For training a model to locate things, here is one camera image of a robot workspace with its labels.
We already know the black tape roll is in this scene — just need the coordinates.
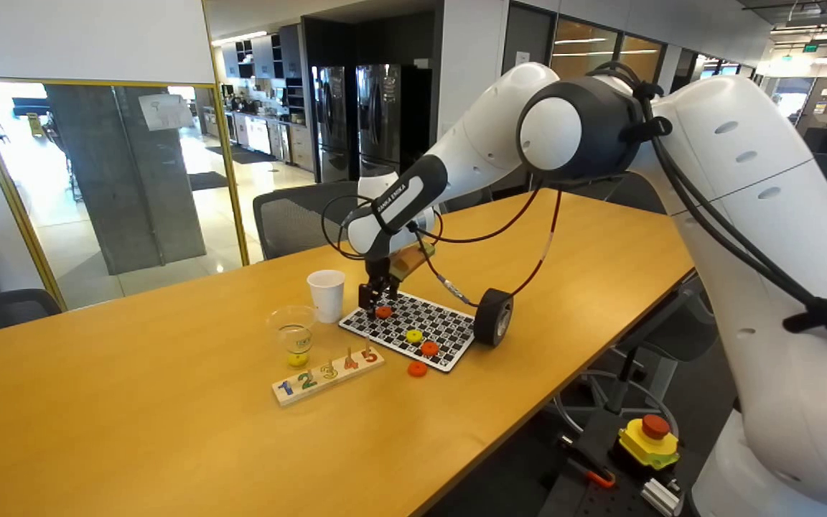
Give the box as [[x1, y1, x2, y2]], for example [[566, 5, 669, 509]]
[[470, 286, 517, 351]]

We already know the white plastic cup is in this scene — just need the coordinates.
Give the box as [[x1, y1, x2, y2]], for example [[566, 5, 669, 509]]
[[305, 268, 350, 324]]

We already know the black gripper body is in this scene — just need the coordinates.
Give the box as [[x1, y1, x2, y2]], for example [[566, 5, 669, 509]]
[[361, 251, 405, 294]]

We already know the black office chair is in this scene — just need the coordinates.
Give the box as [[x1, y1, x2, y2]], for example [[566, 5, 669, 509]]
[[610, 276, 732, 424]]

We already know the yellow red emergency stop button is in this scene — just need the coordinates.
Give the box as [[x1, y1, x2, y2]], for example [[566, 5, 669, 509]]
[[616, 411, 684, 475]]

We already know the thick black cable bundle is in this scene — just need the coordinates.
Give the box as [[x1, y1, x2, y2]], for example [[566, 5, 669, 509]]
[[638, 80, 827, 355]]

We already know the black clamp orange handle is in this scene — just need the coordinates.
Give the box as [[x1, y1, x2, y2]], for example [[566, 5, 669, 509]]
[[566, 457, 620, 493]]

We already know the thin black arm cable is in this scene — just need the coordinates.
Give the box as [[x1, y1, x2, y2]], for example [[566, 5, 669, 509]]
[[320, 183, 566, 311]]

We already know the dark display cabinet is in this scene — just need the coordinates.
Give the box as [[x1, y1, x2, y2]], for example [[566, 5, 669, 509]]
[[302, 12, 439, 183]]

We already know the clear plastic cup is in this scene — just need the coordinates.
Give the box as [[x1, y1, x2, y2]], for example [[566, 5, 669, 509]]
[[269, 305, 320, 370]]

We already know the black white checkered calibration board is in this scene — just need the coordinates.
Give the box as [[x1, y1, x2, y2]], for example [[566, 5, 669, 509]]
[[336, 286, 480, 377]]

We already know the wooden number peg board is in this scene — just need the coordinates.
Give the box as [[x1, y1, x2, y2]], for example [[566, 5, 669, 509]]
[[269, 342, 388, 409]]

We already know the dark bench seat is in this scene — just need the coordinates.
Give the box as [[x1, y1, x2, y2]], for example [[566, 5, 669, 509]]
[[0, 285, 63, 342]]

